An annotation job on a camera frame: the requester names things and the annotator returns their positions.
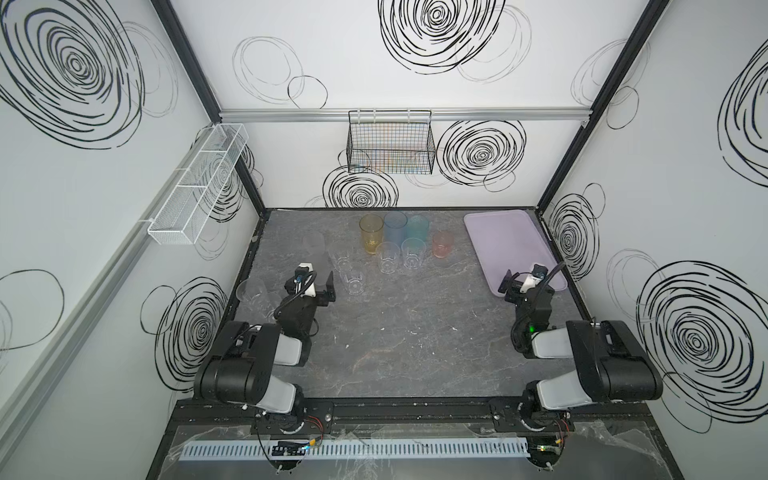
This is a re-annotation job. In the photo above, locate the lilac plastic tray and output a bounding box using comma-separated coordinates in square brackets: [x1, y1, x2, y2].
[464, 210, 557, 297]

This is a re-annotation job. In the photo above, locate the clear faceted glass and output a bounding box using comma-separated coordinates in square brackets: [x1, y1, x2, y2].
[376, 241, 401, 275]
[328, 244, 354, 276]
[401, 237, 426, 270]
[342, 267, 366, 296]

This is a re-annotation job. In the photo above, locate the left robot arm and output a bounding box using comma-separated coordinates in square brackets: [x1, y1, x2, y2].
[193, 263, 336, 420]

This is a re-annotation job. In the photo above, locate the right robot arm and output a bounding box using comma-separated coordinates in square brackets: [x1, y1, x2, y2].
[498, 264, 663, 417]

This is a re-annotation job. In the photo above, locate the clear plain cup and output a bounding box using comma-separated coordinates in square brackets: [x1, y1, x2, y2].
[236, 277, 271, 319]

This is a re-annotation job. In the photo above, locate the pink short glass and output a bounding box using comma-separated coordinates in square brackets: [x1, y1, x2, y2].
[431, 230, 455, 259]

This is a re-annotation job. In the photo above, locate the yellow tall glass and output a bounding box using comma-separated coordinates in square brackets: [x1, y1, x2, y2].
[359, 213, 384, 255]

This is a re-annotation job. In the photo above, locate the blue tall glass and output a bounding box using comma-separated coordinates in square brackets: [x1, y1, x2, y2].
[384, 211, 408, 246]

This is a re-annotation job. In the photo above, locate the teal tall glass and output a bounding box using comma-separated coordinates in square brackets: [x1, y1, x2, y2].
[406, 214, 430, 243]

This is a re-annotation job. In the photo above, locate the white mesh shelf basket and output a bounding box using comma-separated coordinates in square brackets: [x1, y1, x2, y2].
[148, 123, 249, 246]

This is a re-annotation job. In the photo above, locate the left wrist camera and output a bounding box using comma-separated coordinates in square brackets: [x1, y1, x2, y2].
[293, 262, 316, 296]

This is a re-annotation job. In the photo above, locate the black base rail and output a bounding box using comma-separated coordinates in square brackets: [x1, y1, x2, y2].
[168, 396, 651, 434]

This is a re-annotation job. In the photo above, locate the white slotted cable duct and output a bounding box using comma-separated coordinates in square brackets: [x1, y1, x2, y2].
[179, 437, 530, 461]

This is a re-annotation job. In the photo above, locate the black wire basket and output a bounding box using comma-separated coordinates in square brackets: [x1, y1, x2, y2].
[345, 109, 437, 175]

